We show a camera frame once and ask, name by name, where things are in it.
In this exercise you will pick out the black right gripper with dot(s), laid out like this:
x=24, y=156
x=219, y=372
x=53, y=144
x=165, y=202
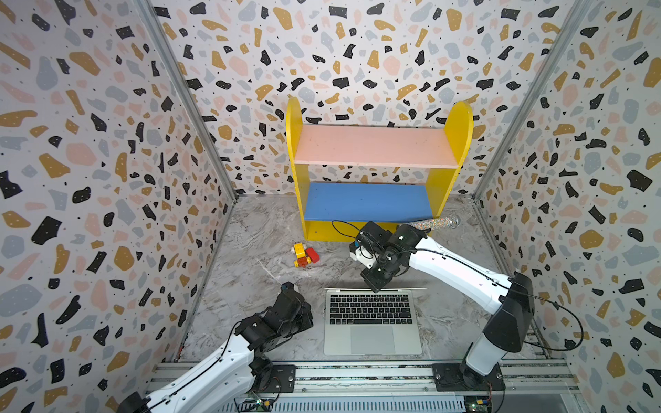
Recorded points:
x=373, y=285

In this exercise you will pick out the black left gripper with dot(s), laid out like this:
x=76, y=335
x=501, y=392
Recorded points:
x=307, y=317

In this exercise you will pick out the silver laptop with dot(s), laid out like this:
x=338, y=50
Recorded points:
x=360, y=322

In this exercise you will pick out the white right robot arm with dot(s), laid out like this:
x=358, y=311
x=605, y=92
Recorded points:
x=509, y=299

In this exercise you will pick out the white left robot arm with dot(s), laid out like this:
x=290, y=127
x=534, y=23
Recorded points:
x=239, y=366

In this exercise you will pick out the red yellow toy blocks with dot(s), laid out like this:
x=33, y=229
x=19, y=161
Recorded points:
x=304, y=255

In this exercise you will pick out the sprinkle kaleidoscope on black stand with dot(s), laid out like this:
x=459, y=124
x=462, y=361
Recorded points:
x=446, y=222

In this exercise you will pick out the yellow pink blue wooden shelf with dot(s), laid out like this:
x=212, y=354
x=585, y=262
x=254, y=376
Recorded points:
x=389, y=175

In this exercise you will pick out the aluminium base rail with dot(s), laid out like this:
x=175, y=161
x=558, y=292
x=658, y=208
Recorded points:
x=543, y=385

